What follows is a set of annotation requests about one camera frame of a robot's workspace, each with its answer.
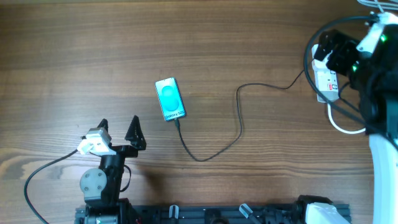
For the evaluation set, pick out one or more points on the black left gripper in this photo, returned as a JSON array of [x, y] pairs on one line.
[[136, 140]]

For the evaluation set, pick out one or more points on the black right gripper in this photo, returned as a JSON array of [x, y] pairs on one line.
[[346, 47]]

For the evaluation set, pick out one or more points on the blue Galaxy smartphone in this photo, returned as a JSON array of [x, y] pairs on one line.
[[170, 99]]

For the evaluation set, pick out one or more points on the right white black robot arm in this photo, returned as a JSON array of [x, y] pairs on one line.
[[374, 76]]

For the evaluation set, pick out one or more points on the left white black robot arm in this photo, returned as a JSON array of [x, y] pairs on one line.
[[101, 186]]

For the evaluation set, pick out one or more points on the white power strip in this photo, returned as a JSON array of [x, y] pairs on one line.
[[327, 84]]

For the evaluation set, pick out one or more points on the black mounting rail base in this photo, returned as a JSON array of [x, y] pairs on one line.
[[271, 213]]

